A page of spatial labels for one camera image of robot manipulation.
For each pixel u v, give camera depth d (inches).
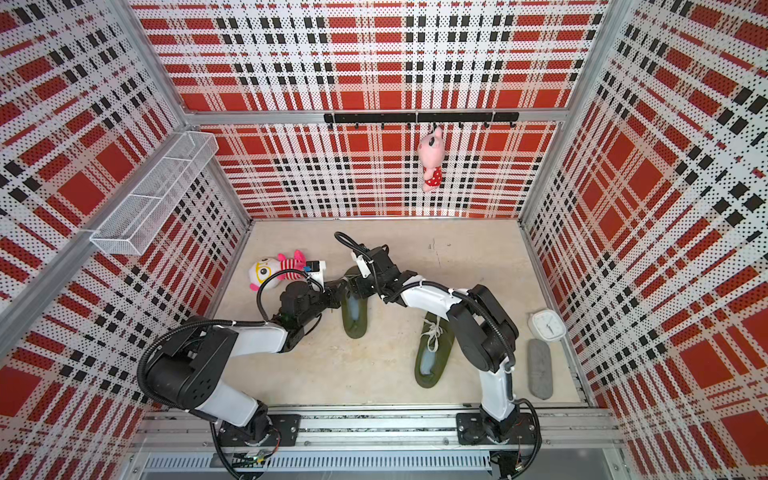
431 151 35.8
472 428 29.1
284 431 29.3
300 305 28.1
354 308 36.9
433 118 35.6
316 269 31.6
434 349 31.6
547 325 34.8
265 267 38.0
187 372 17.7
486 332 19.4
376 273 27.7
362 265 32.1
